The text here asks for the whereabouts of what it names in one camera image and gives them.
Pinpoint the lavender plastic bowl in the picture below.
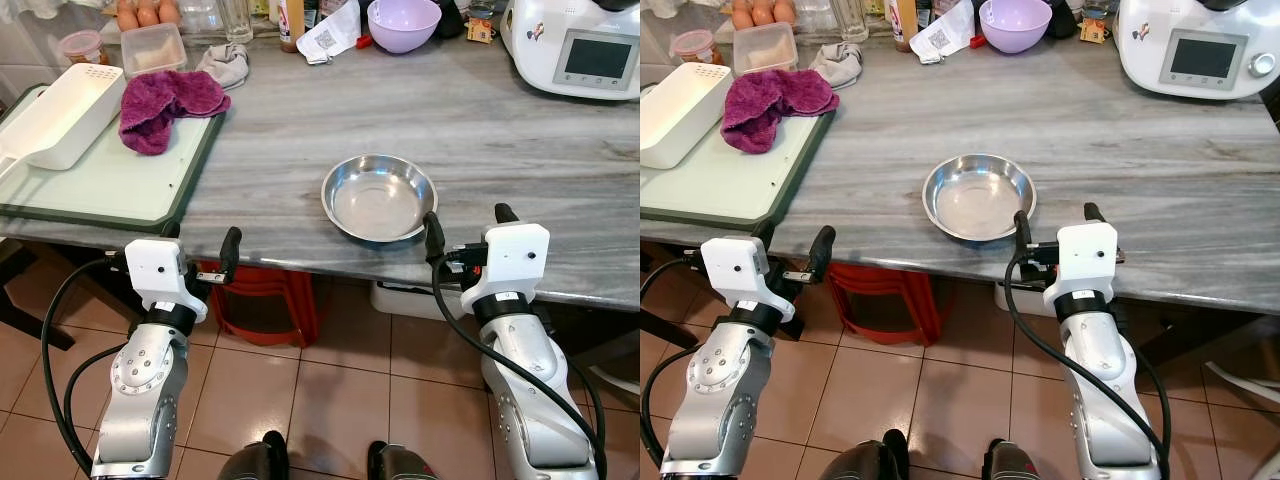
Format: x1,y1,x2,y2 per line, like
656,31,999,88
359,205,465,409
366,0,442,55
978,0,1053,55

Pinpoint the pale green cutting board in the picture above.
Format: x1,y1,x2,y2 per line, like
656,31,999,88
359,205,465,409
0,85,227,233
640,108,837,231

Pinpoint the stainless steel bowl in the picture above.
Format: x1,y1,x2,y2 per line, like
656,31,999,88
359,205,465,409
321,154,439,243
922,153,1038,243

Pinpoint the red plastic stool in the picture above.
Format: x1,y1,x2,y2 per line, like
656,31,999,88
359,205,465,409
825,262,946,347
195,262,321,349

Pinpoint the white storage box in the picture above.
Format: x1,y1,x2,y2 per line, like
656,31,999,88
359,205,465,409
370,280,471,323

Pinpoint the purple terry towel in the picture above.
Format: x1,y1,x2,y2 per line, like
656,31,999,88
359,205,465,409
118,69,232,156
720,69,840,155

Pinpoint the white plastic tray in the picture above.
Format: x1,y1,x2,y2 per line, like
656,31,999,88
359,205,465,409
0,63,127,173
640,62,734,170

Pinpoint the grey crumpled cloth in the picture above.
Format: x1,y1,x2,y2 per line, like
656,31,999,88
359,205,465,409
195,43,251,91
808,43,863,91

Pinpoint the clear plastic food container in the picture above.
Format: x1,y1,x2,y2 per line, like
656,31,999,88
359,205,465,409
732,22,799,77
120,23,188,79

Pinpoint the white kitchen appliance with screen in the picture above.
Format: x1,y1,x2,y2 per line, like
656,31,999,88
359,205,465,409
1113,0,1280,101
500,0,641,100

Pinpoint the black robot left leg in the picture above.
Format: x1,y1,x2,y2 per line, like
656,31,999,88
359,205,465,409
818,430,911,480
218,430,291,480

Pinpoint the black robot leg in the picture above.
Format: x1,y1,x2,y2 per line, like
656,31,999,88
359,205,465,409
982,438,1063,480
218,430,291,480
365,440,441,480
818,430,911,480

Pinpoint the round tub with pink lid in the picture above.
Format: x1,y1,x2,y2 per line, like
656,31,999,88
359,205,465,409
58,30,111,67
670,30,723,67

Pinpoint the black robot right leg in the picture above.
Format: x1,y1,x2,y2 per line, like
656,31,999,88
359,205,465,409
365,440,441,480
982,438,1063,480

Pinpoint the white paper with QR code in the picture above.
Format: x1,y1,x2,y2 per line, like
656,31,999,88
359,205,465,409
908,0,976,66
297,0,363,66

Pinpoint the clear glass jar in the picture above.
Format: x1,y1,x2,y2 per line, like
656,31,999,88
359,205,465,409
795,0,836,34
180,0,226,36

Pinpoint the tall clear glass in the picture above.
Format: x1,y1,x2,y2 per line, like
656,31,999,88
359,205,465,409
830,0,866,43
222,0,254,44

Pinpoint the orange sauce bottle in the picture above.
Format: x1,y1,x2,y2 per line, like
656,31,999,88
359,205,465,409
890,0,918,53
278,0,306,53

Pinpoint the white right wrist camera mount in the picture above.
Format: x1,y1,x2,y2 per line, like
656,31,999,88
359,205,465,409
1043,221,1118,319
460,223,551,321

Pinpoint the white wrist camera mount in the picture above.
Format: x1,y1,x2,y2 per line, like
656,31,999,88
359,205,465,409
125,238,209,323
700,236,783,323
460,223,551,321
1043,221,1118,319

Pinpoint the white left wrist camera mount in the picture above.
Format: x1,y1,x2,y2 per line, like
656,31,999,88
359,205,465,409
125,238,209,323
700,236,783,323

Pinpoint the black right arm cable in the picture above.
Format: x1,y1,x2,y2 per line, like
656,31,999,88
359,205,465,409
1005,250,1173,480
430,255,609,480

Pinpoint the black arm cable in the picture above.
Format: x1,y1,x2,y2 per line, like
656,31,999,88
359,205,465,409
63,343,129,443
1005,250,1173,480
640,345,716,473
40,252,131,479
640,258,706,303
430,255,609,480

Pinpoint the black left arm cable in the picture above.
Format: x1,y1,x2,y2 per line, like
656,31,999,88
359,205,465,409
63,343,129,443
40,252,131,479
640,258,706,303
640,345,716,473

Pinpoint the dark chair with white rail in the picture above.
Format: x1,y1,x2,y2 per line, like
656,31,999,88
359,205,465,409
1140,310,1280,403
545,300,641,398

